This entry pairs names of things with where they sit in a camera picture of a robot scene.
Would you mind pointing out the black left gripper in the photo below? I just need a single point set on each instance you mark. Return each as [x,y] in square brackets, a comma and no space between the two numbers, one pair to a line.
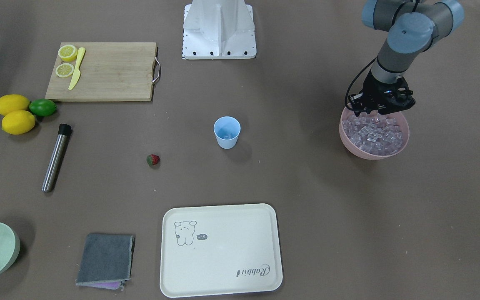
[373,90]

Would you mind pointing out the clear ice cube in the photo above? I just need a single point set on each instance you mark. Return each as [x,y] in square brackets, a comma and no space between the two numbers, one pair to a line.
[228,136]

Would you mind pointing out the red strawberry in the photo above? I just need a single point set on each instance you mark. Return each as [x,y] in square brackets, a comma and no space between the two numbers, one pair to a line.
[152,160]

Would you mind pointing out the steel muddler black tip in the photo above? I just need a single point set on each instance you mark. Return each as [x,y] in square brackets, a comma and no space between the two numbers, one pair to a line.
[64,132]

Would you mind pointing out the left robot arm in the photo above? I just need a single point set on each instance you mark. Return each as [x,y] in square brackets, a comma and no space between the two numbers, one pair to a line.
[413,27]

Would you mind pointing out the pink bowl of ice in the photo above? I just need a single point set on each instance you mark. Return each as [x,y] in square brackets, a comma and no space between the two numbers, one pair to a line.
[373,136]

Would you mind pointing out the light blue plastic cup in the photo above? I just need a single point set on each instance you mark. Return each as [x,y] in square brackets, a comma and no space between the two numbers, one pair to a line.
[227,130]

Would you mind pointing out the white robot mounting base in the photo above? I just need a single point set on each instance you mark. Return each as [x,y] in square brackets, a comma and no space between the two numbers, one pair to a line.
[218,30]

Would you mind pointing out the cream rabbit tray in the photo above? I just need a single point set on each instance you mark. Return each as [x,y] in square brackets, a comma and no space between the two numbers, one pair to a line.
[223,249]

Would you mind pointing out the wooden cutting board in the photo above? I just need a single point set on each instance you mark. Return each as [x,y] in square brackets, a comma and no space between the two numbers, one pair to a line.
[110,71]

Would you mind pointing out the yellow plastic knife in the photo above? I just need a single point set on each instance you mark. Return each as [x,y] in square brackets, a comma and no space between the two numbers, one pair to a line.
[77,73]

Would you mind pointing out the grey folded cloth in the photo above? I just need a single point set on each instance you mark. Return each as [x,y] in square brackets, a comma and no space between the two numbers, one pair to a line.
[106,261]

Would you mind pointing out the lemon half upper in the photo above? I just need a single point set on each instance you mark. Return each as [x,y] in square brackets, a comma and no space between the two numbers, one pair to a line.
[68,53]

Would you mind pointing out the lemon half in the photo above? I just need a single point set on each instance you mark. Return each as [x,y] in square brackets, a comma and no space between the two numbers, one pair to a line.
[68,53]
[64,70]

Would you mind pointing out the lemon half lower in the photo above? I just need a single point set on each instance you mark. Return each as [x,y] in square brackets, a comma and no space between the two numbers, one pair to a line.
[64,70]

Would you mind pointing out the green lime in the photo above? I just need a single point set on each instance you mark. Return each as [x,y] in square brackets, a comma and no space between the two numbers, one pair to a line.
[42,107]

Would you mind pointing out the yellow lemon lower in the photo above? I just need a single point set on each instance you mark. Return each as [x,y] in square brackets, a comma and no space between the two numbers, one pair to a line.
[18,122]

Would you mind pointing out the yellow lemon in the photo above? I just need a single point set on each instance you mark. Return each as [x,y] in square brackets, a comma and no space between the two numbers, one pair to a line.
[18,122]
[13,102]

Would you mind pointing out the yellow lemon upper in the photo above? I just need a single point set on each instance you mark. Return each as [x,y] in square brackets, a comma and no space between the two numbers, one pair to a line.
[13,102]

